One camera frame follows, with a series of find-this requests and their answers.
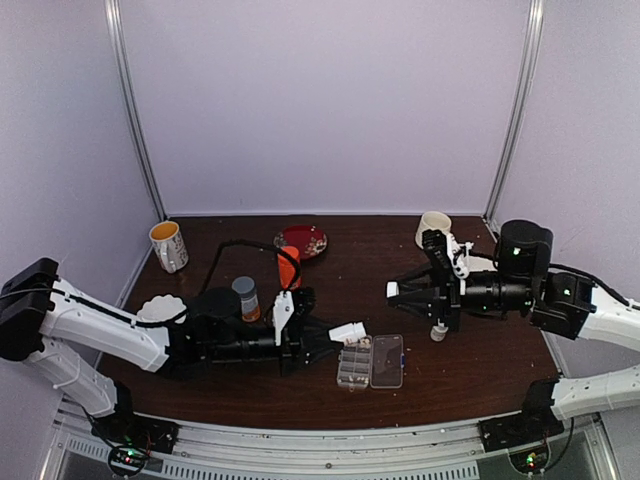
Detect aluminium frame post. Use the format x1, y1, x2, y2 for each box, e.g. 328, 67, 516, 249
104, 0, 168, 220
483, 0, 545, 229

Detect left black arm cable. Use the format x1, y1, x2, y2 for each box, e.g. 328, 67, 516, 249
0, 239, 304, 331

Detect cream ribbed mug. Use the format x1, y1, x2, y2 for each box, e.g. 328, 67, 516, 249
414, 211, 452, 248

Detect orange pill bottle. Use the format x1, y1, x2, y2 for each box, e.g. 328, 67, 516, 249
277, 246, 301, 290

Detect right aluminium frame post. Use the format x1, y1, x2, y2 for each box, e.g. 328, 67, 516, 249
483, 0, 545, 229

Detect white scalloped bowl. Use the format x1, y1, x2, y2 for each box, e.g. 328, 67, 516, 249
136, 294, 186, 323

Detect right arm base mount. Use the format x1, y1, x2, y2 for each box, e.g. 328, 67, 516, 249
478, 409, 565, 477

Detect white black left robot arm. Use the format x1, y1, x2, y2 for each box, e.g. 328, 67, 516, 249
1, 258, 338, 444

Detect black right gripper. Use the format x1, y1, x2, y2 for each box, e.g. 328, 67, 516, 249
387, 260, 536, 334

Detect red floral plate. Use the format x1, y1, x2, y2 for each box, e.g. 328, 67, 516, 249
273, 225, 328, 261

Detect clear plastic pill organizer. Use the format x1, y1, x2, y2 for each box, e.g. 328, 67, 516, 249
336, 334, 405, 391

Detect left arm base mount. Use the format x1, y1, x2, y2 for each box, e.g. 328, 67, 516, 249
84, 405, 179, 479

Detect small white bowl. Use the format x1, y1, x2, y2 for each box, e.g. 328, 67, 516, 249
467, 256, 497, 272

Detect white pill bottle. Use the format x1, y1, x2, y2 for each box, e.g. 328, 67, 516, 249
430, 324, 449, 342
328, 322, 367, 344

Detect white pills in organizer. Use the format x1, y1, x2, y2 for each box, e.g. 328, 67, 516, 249
349, 336, 371, 349

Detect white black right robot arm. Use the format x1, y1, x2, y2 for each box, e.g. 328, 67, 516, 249
386, 219, 639, 442

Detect left aluminium frame post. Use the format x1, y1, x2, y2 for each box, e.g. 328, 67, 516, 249
104, 0, 168, 220

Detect yellow interior patterned mug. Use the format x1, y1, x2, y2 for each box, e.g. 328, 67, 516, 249
149, 220, 189, 274

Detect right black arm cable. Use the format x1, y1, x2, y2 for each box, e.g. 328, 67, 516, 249
547, 262, 640, 311

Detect grey lid pill bottle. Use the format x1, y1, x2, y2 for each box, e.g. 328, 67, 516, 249
231, 276, 261, 323

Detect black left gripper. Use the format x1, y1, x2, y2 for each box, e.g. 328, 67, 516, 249
208, 317, 343, 379

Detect small silver pills in organizer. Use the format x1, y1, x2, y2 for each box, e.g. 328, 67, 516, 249
342, 376, 369, 389

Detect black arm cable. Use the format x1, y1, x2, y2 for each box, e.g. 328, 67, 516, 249
0, 239, 304, 331
547, 262, 640, 311

